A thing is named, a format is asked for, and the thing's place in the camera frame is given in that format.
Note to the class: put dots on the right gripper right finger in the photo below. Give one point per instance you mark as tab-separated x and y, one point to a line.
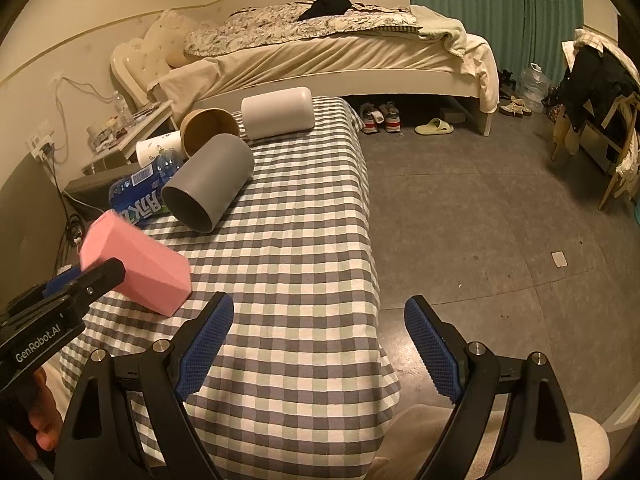
536	439

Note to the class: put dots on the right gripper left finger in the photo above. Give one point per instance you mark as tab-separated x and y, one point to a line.
100	439

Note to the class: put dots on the pink faceted cup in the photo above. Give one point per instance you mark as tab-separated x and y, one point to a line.
156	277

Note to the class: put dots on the white patterned paper cup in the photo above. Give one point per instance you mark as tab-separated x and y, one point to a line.
148	149

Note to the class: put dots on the grey cylindrical cup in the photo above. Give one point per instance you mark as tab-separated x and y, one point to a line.
202	190

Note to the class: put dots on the brown paper cup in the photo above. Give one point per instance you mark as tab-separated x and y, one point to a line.
199	126

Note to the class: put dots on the white cylindrical cup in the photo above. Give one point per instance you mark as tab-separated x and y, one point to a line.
278	112

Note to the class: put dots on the person's left hand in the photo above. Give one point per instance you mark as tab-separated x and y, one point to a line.
42	412

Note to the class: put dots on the white nightstand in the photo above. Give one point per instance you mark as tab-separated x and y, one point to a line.
157	122

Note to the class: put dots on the checkered tablecloth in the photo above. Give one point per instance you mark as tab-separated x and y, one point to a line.
301	388

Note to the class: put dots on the clear water bottle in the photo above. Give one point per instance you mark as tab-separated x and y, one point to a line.
122	109

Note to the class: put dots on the white tufted headboard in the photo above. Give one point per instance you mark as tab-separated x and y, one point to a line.
139	63

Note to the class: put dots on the beige pillow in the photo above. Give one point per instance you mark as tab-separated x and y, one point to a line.
177	58

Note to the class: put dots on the green slipper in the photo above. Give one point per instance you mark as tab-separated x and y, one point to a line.
435	127

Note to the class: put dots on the shoes by curtain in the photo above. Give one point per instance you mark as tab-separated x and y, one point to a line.
515	108

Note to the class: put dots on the chair with clothes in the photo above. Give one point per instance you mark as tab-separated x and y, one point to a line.
600	92

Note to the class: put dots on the large water jug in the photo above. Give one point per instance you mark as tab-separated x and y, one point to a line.
534	87

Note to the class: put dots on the pair of sneakers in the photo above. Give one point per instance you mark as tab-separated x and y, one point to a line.
384	116

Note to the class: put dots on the floral quilt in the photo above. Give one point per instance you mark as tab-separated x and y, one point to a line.
259	26

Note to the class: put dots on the bed with beige sheet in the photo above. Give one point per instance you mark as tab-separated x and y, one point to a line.
441	59

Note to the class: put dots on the green curtain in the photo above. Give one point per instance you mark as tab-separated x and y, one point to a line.
520	32

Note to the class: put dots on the black garment on bed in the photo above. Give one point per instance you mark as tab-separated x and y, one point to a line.
321	8

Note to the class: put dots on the wall power outlet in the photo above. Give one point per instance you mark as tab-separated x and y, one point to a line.
40	142

